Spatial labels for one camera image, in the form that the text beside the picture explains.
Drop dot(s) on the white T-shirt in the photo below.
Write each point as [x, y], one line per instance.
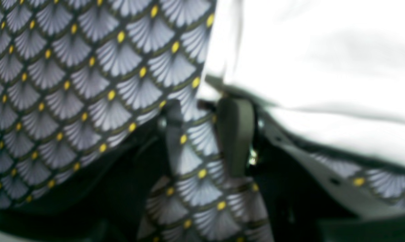
[330, 71]

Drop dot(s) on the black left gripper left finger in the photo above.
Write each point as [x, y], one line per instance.
[173, 132]

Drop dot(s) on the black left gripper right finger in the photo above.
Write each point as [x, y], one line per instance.
[236, 127]

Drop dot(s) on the fan-patterned grey table cloth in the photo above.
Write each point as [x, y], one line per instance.
[83, 86]

